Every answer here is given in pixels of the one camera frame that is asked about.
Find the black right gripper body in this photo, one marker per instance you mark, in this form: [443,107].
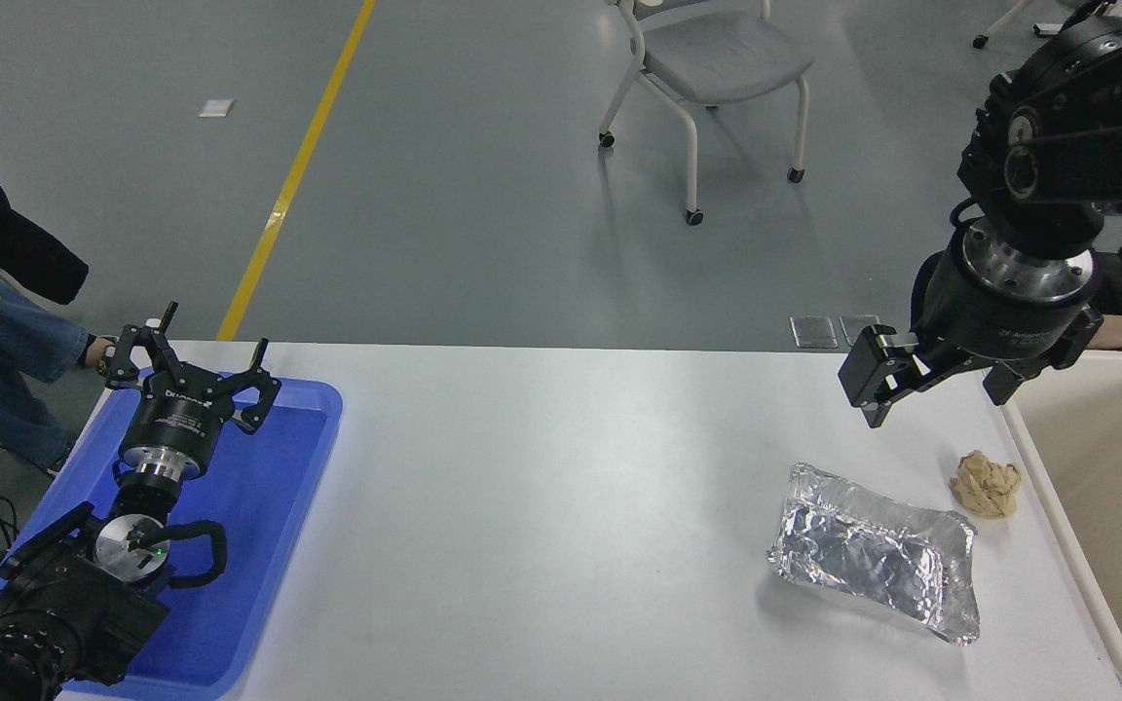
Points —
[999,321]

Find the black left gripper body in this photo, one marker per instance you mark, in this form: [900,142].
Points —
[176,421]

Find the silver foil plate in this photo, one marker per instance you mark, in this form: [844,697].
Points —
[863,555]

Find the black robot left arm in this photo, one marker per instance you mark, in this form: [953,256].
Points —
[55,604]

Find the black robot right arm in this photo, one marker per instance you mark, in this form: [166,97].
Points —
[1087,146]

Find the metal floor plate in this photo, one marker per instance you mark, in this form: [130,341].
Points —
[814,331]
[858,326]

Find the crumpled tan paper ball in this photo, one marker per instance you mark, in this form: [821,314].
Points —
[986,485]

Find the blue plastic tray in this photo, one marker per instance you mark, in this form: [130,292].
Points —
[259,526]

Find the large pale bin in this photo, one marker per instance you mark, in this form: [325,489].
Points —
[1106,487]

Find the white chair base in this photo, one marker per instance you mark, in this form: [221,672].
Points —
[1004,21]

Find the grey wheeled chair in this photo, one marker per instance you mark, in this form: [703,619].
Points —
[722,54]

